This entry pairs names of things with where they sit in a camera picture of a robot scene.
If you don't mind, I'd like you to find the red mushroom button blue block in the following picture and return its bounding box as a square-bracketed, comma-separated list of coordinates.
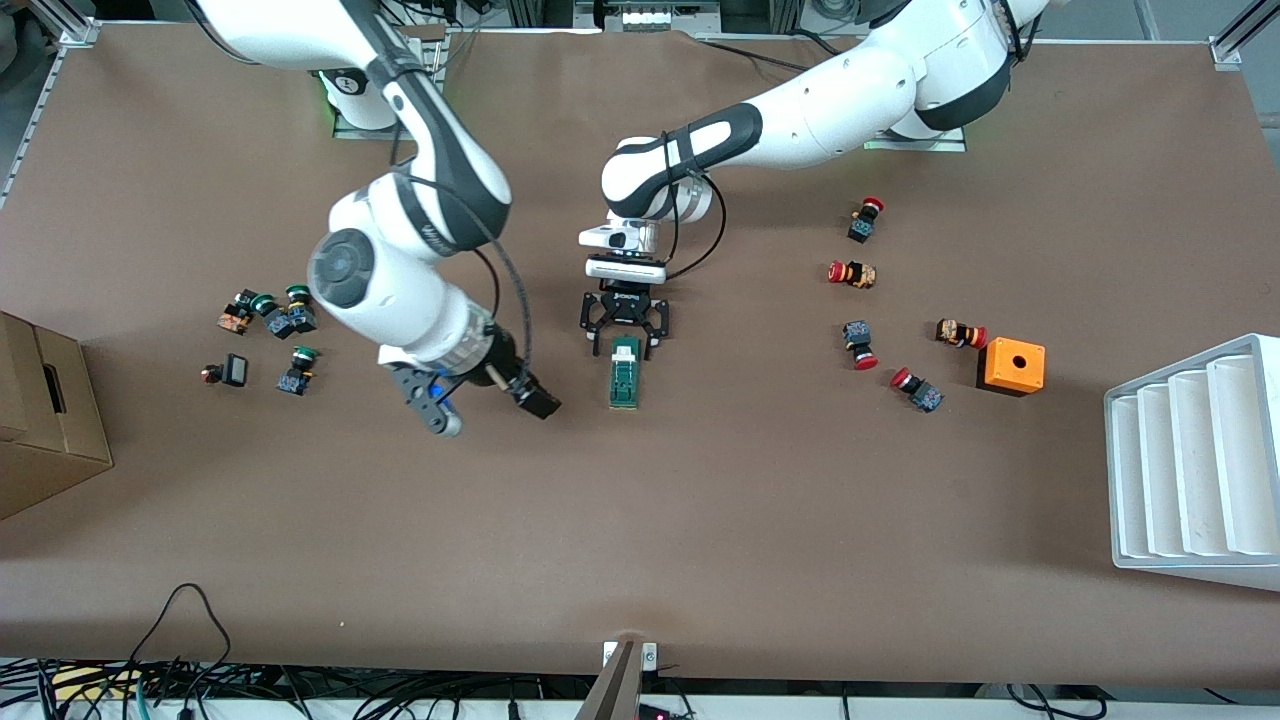
[847, 196, 886, 245]
[889, 365, 946, 415]
[841, 319, 880, 372]

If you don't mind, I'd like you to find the brown cardboard box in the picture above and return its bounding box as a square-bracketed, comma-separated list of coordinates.
[0, 310, 115, 522]

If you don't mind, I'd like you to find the white slotted tray rack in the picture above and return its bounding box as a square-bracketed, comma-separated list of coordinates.
[1103, 332, 1280, 594]

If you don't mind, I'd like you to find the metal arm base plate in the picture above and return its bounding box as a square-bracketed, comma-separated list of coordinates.
[863, 124, 969, 154]
[332, 98, 442, 142]

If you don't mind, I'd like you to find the orange box with round hole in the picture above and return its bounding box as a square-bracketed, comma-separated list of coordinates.
[975, 336, 1048, 399]

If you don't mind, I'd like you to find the green load switch white handle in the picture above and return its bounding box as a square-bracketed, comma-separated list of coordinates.
[609, 337, 643, 411]

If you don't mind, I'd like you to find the black looping cable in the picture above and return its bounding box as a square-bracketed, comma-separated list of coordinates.
[127, 582, 234, 692]

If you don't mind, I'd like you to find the aluminium camera post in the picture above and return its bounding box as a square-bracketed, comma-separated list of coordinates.
[574, 639, 661, 720]

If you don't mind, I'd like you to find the aluminium frame corner profile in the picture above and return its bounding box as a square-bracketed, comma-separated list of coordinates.
[27, 0, 102, 47]
[1208, 0, 1280, 70]

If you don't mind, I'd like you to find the white rectangular pushbutton black frame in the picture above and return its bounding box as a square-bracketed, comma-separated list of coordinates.
[200, 352, 251, 390]

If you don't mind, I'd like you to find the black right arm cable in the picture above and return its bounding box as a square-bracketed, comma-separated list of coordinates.
[388, 60, 534, 387]

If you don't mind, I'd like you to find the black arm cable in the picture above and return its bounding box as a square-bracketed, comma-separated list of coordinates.
[388, 60, 534, 387]
[658, 130, 730, 284]

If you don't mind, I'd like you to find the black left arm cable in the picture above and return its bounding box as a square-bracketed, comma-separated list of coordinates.
[658, 130, 730, 284]

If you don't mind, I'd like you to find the green pushbutton blue yellow block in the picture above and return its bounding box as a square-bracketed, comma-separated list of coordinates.
[283, 283, 320, 334]

